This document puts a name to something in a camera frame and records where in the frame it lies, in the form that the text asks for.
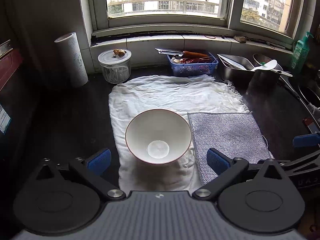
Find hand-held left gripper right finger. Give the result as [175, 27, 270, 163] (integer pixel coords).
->
[192, 148, 290, 201]

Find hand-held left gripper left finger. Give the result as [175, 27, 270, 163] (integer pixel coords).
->
[35, 148, 127, 201]

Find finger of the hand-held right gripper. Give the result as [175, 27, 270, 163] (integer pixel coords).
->
[280, 149, 320, 177]
[293, 133, 320, 148]

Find silver mesh dishcloth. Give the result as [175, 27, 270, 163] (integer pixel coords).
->
[187, 112, 275, 185]

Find white bowl with brown rim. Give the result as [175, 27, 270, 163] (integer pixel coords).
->
[125, 109, 192, 165]

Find white rice paddle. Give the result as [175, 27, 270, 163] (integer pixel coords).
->
[251, 59, 293, 77]

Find green soap pump bottle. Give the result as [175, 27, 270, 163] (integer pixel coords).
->
[291, 31, 314, 74]

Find white gauze cloth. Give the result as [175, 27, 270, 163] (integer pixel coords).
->
[108, 74, 252, 193]

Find rectangular steel tray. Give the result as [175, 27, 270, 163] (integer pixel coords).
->
[217, 54, 255, 82]

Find glass jar with clear lid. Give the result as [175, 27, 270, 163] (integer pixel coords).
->
[97, 49, 132, 84]

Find blue plastic basket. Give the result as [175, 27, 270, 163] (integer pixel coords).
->
[166, 52, 219, 77]

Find white flat utensil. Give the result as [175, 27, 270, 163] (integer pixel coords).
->
[220, 55, 248, 70]

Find dried red chillies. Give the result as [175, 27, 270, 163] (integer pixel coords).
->
[181, 57, 217, 64]

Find white paper towel roll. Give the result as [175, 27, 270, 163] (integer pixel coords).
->
[54, 32, 89, 88]

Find dark red kitchen appliance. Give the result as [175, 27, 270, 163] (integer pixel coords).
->
[0, 39, 40, 160]

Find steel ladle handle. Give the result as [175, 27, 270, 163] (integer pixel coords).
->
[279, 76, 320, 133]

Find serrated knife with brown handle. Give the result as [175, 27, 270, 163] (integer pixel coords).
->
[155, 47, 210, 59]

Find window frame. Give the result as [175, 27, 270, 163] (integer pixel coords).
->
[87, 0, 310, 39]

